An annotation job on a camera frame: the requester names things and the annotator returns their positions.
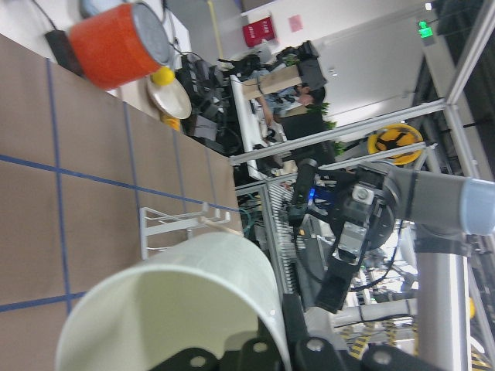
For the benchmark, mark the seated person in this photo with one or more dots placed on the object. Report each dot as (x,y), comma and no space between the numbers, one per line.
(274,105)

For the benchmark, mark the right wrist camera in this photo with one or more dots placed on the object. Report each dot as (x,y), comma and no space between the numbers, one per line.
(301,190)

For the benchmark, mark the white ikea cup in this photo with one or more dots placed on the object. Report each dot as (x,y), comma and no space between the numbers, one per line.
(211,292)

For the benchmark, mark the white wire cup rack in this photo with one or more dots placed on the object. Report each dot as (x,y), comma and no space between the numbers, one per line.
(153,223)

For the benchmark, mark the orange cylindrical container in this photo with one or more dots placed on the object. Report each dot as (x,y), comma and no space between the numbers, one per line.
(120,45)

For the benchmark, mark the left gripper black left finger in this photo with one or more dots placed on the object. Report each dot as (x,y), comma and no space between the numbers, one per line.
(255,355)

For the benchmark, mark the cream plate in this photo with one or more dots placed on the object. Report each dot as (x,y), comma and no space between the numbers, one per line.
(171,99)

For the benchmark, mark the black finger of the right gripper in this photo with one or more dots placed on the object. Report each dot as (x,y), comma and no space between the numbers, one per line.
(343,263)

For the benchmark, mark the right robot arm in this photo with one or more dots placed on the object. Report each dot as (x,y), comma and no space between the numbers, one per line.
(445,209)

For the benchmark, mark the yellow hard hat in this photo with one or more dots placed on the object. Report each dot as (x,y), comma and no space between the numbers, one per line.
(395,136)

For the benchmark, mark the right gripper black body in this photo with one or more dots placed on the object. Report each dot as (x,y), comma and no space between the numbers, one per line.
(363,215)

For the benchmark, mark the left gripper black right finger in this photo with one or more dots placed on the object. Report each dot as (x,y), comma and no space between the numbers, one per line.
(309,349)

